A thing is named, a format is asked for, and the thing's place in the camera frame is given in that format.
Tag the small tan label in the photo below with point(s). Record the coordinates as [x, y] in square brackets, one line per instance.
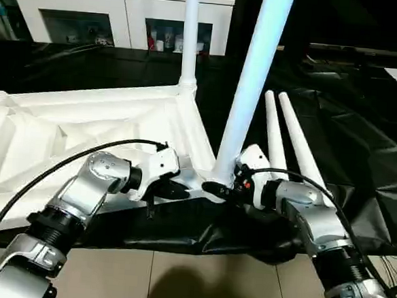
[282, 47]

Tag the white printed carton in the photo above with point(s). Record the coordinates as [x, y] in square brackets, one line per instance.
[178, 43]

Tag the small white cup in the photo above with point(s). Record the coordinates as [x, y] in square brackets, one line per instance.
[160, 46]

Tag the white plastic table top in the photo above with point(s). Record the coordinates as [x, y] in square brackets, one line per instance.
[67, 129]

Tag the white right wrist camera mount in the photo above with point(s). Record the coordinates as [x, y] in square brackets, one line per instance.
[256, 156]

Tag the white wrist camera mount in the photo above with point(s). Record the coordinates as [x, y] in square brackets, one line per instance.
[160, 163]
[256, 156]

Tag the white plastic table leg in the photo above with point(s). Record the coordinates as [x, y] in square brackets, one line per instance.
[190, 36]
[255, 74]
[301, 142]
[276, 137]

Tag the white mug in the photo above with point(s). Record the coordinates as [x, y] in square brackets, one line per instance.
[201, 47]

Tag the tall black cabinet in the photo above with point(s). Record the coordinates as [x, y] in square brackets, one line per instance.
[303, 16]

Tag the black horizontal bar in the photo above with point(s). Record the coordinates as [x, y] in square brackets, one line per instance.
[362, 51]

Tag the white cabinet with glass doors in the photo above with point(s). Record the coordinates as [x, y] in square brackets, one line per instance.
[76, 0]

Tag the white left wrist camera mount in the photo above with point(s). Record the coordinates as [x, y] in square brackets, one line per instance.
[160, 163]

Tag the black plastic mat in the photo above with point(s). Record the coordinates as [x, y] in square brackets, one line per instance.
[356, 132]

